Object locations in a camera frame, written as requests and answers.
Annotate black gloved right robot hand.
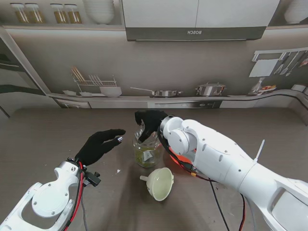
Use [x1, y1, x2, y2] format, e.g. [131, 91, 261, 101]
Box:
[134, 109, 169, 142]

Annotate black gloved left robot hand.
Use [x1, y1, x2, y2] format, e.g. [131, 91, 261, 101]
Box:
[74, 129, 127, 167]

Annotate clear glass jar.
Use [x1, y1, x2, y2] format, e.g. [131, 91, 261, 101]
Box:
[132, 129, 161, 168]

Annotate green mung beans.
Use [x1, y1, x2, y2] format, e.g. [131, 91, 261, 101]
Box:
[134, 147, 157, 167]

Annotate orange plastic bowl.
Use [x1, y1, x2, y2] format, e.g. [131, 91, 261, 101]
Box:
[167, 151, 193, 171]

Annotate cream plastic funnel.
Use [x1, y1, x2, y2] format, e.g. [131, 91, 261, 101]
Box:
[140, 167, 175, 202]

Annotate white Bosch dishwasher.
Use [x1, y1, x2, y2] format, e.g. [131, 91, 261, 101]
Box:
[0, 0, 308, 127]

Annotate white zip tie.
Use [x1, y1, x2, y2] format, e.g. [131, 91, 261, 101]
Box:
[254, 140, 266, 165]

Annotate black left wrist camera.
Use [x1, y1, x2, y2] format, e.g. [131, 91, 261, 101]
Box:
[84, 171, 102, 187]

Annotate red black right arm cables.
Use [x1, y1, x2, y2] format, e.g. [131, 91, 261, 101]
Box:
[157, 125, 246, 231]

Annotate red black arm cables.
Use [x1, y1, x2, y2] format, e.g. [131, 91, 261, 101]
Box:
[157, 125, 246, 231]
[61, 161, 89, 231]

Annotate red black left arm cables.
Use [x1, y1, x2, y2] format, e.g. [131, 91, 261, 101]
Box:
[61, 161, 89, 231]

